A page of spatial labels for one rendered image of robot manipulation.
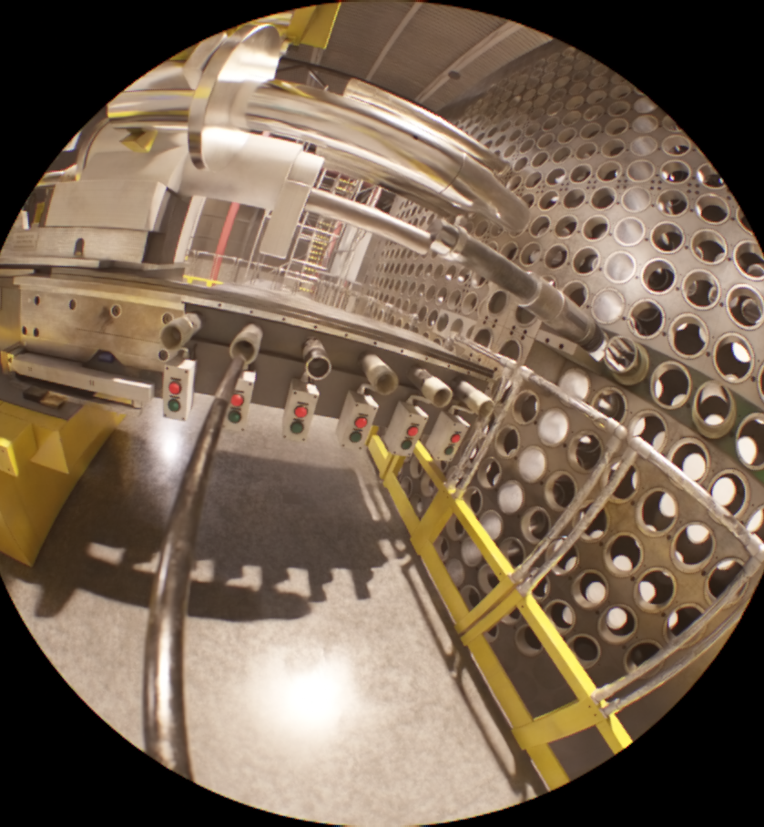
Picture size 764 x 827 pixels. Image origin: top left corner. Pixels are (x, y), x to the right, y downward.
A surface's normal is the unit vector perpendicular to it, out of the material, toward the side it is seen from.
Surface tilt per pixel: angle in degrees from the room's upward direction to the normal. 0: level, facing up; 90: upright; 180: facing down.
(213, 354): 90
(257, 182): 121
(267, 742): 0
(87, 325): 90
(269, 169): 104
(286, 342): 90
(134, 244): 90
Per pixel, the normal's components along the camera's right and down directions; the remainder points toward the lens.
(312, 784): 0.33, -0.87
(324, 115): 0.18, 0.72
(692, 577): -0.89, -0.17
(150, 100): 0.01, 0.91
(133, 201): 0.30, 0.46
